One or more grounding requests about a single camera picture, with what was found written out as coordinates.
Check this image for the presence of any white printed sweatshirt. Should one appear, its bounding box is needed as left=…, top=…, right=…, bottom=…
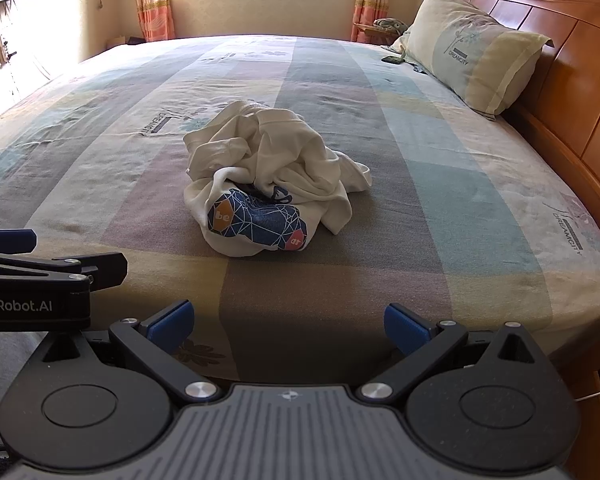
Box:
left=182, top=100, right=372, bottom=259

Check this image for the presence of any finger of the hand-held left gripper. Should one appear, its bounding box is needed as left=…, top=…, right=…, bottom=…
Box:
left=0, top=229, right=37, bottom=256
left=0, top=252, right=129, bottom=291

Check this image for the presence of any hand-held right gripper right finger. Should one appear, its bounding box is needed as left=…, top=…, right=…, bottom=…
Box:
left=356, top=302, right=553, bottom=406

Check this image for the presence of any wooden headboard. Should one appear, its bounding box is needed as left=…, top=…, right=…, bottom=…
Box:
left=447, top=0, right=600, bottom=480

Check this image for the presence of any grey plush toy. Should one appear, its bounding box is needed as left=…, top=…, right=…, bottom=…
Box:
left=373, top=18, right=410, bottom=36

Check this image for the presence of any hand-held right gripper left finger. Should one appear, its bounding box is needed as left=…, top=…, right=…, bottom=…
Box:
left=42, top=299, right=224, bottom=407

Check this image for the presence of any large patchwork pillow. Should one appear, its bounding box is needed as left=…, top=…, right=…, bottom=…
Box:
left=402, top=0, right=553, bottom=121

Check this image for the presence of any wooden nightstand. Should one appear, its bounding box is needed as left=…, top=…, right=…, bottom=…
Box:
left=352, top=22, right=406, bottom=46

